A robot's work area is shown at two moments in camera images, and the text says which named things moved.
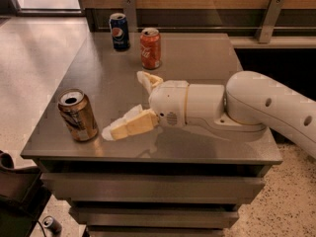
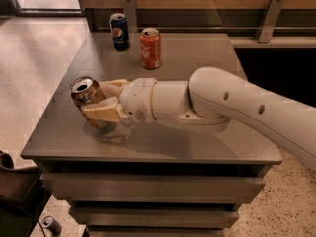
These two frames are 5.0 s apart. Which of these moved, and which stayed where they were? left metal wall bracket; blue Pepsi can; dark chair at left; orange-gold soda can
Moved: orange-gold soda can
Stayed: left metal wall bracket; blue Pepsi can; dark chair at left
